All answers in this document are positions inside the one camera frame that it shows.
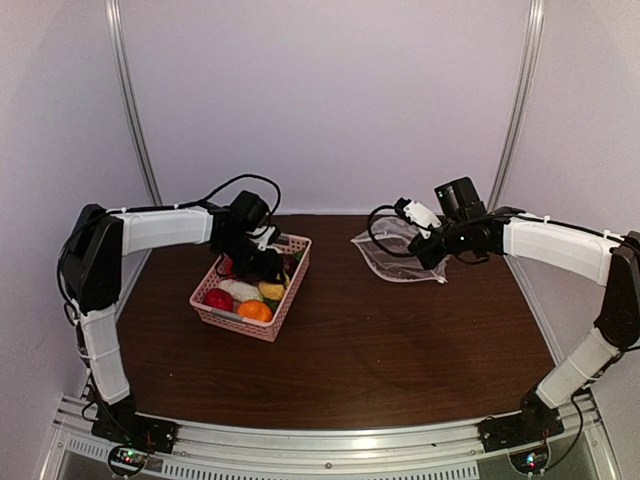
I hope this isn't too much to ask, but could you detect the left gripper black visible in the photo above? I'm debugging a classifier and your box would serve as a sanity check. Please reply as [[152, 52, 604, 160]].
[[216, 232, 284, 283]]

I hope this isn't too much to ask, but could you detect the yellow toy fruit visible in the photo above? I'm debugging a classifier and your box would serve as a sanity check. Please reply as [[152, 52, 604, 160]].
[[258, 282, 286, 301]]

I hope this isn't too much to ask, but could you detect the orange toy fruit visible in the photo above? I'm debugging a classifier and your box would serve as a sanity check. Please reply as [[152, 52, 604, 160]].
[[237, 300, 273, 323]]

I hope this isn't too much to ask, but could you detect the clear zip top bag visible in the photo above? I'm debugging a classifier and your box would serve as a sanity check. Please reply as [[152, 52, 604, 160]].
[[349, 216, 449, 285]]

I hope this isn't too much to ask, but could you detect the red toy fruit front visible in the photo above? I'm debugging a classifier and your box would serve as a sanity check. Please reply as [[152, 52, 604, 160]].
[[202, 288, 234, 312]]

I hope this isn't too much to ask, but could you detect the pink plastic basket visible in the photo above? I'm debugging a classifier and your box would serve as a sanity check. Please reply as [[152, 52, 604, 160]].
[[189, 234, 312, 343]]

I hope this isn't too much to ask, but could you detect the dark purple toy fruit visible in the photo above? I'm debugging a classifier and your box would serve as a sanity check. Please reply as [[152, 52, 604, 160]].
[[282, 255, 299, 276]]

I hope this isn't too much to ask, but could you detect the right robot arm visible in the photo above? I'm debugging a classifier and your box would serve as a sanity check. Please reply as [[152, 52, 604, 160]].
[[394, 177, 639, 442]]

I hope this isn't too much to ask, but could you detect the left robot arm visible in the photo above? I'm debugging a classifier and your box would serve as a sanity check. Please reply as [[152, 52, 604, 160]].
[[57, 191, 284, 444]]

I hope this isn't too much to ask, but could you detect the white toy vegetable front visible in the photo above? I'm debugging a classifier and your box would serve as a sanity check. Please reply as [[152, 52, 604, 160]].
[[218, 279, 263, 303]]

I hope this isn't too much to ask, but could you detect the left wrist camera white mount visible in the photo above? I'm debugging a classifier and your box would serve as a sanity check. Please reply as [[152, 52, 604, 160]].
[[248, 225, 280, 251]]

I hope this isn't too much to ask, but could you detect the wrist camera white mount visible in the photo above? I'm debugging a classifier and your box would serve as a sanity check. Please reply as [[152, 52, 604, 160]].
[[393, 198, 442, 237], [248, 225, 280, 251]]

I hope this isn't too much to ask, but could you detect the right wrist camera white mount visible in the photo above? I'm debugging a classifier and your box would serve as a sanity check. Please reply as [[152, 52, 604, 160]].
[[393, 198, 442, 237]]

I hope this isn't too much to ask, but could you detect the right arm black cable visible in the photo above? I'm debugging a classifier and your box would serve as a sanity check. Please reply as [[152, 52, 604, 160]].
[[367, 203, 416, 259]]

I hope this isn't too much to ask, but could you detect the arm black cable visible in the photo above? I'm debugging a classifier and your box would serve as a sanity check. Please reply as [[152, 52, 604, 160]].
[[169, 173, 282, 226], [367, 203, 416, 259]]

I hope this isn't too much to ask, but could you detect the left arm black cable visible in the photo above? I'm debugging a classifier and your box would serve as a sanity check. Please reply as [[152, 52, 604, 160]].
[[169, 173, 282, 226]]

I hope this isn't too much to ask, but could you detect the right aluminium frame post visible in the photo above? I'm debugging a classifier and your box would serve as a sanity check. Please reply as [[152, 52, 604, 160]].
[[488, 0, 545, 210]]

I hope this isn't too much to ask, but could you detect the aluminium frame post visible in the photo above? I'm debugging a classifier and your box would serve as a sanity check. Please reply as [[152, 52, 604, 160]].
[[488, 0, 545, 210], [104, 0, 162, 206]]

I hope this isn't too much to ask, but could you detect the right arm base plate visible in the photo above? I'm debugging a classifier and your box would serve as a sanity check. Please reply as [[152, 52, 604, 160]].
[[477, 413, 565, 453]]

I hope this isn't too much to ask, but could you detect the front aluminium rail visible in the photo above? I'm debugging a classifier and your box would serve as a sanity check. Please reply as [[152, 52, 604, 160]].
[[37, 392, 621, 480]]

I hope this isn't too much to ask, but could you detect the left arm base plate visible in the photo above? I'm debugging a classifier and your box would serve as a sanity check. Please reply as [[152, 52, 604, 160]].
[[91, 415, 178, 454]]

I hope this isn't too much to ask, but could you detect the left aluminium frame post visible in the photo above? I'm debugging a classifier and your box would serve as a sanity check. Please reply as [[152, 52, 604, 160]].
[[104, 0, 162, 206]]

